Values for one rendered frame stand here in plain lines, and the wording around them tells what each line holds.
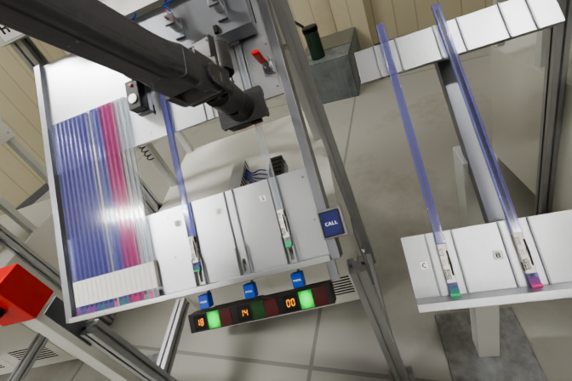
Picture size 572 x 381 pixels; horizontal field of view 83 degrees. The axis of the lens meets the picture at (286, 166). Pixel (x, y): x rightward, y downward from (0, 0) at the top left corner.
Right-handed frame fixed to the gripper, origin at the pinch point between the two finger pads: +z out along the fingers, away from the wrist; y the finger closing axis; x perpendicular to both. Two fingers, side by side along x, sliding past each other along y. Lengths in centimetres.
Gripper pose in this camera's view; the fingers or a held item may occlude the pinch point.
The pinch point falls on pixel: (255, 118)
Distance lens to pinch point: 74.7
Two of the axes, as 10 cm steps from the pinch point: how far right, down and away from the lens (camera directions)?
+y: -9.3, 3.0, 2.1
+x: 2.7, 9.5, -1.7
